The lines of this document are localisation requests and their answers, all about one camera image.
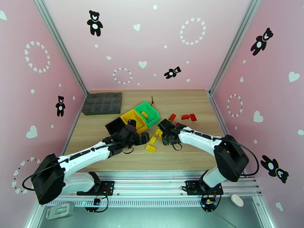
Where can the yellow lego brick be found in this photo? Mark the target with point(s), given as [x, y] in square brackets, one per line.
[157, 132]
[145, 114]
[153, 140]
[150, 148]

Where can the red lego brick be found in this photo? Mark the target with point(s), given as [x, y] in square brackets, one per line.
[185, 117]
[172, 117]
[177, 124]
[193, 117]

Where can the black plastic bin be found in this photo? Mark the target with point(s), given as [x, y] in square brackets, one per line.
[114, 125]

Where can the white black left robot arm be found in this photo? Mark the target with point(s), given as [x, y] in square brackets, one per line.
[83, 155]

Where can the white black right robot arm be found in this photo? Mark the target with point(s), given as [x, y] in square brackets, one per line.
[202, 137]

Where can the green plastic bin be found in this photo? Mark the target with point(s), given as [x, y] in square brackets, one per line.
[154, 117]

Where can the yellow plastic bin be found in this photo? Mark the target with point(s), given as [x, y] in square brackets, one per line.
[126, 115]

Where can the small black orange screwdriver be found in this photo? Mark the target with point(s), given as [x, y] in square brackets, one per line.
[153, 104]

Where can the gray compartment organizer tray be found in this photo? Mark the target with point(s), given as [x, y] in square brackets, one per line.
[102, 103]

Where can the white oval object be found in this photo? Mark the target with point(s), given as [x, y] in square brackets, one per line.
[237, 200]

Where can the gray plastic device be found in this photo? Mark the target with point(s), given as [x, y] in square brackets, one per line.
[60, 210]

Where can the aluminium mounting rail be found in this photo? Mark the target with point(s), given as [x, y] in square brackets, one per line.
[152, 184]

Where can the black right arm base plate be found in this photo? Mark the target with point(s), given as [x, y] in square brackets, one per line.
[192, 185]

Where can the black teddy bear wall sticker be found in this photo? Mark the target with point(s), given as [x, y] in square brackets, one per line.
[60, 102]
[90, 22]
[275, 170]
[169, 74]
[261, 39]

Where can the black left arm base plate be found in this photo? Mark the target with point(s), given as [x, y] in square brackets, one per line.
[107, 187]

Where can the aluminium frame post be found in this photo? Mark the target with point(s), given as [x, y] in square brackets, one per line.
[234, 44]
[61, 44]

